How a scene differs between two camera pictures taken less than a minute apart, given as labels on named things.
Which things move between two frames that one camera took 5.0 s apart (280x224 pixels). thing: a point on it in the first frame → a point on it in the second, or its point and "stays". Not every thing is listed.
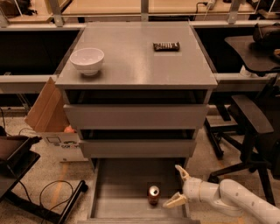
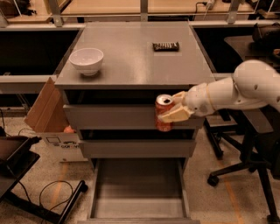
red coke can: [154, 195] → [161, 102]
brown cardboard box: [48, 117] stays
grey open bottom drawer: [118, 192] stays
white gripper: [192, 187] → [198, 99]
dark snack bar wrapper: [166, 46] stays
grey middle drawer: [138, 148] stays
